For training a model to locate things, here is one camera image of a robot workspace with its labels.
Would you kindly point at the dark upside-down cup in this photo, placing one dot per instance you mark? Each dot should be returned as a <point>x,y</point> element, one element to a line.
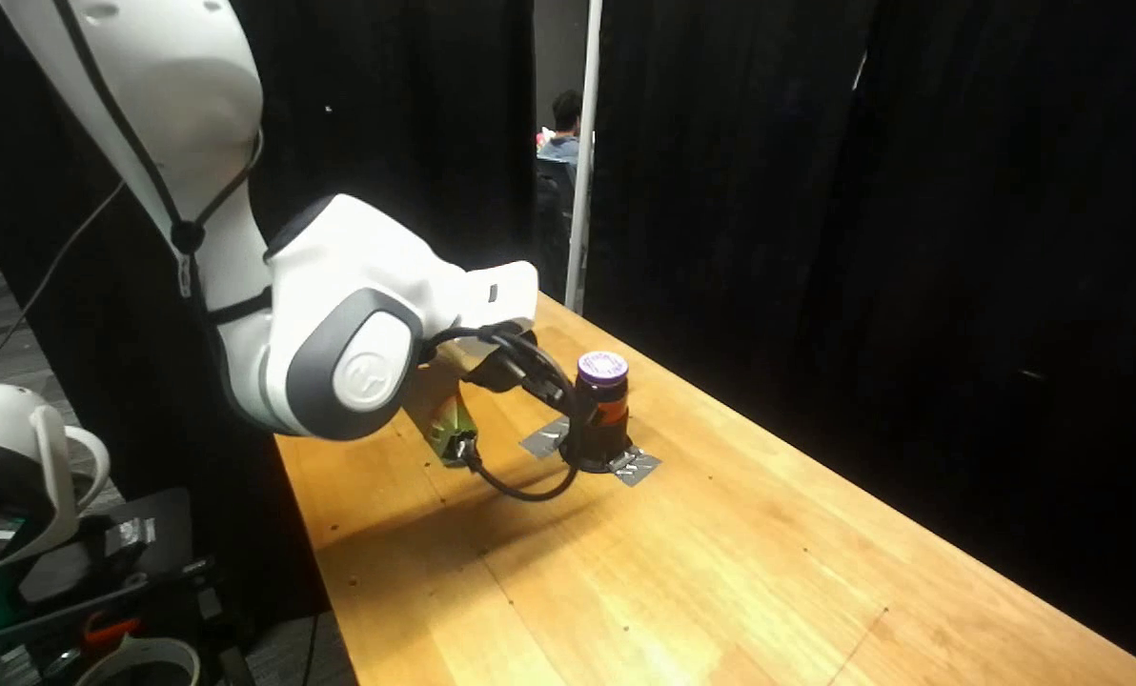
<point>595,414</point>

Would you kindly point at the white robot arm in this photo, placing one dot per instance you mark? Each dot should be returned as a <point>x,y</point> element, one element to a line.
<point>321,324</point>

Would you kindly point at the white VR headset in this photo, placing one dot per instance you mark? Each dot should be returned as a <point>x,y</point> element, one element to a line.
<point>47,466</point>

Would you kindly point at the white vertical pole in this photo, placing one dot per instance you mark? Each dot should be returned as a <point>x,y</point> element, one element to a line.
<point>585,160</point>

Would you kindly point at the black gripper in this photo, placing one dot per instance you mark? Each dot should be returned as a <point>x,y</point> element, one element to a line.
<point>512,361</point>

